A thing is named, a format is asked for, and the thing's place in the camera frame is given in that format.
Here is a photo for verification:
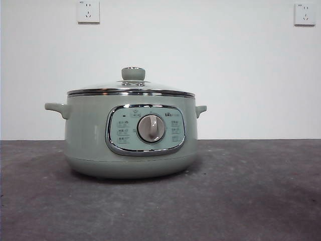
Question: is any pale green electric cooking pot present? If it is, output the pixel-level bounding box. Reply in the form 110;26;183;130
44;93;208;180

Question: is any white wall socket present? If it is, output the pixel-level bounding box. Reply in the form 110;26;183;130
293;3;316;27
77;0;101;25

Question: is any glass lid with green knob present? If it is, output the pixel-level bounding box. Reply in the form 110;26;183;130
66;66;196;97

